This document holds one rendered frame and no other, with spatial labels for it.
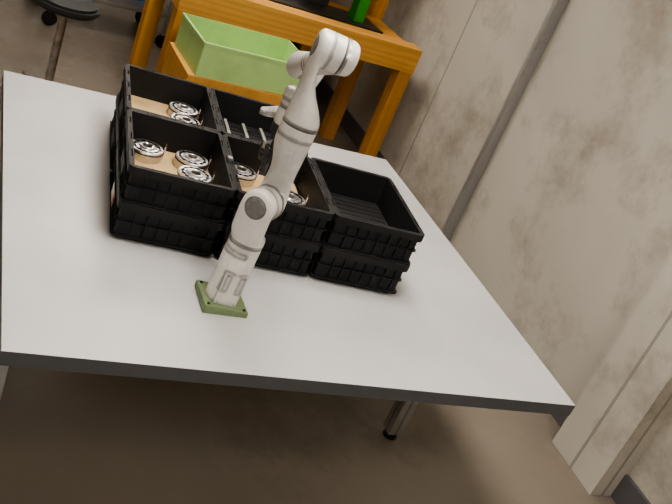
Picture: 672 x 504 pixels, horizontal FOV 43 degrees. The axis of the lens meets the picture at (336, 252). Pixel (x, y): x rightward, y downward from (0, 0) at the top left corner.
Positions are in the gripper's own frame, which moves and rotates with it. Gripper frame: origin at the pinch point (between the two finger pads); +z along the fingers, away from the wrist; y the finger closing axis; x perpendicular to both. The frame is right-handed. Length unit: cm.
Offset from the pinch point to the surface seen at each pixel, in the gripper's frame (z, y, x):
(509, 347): 29, 50, -73
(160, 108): 14, 19, 64
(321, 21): 7, 205, 143
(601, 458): 85, 127, -108
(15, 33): 95, 147, 320
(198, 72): 33, 109, 133
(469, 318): 29, 50, -58
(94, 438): 97, -30, 7
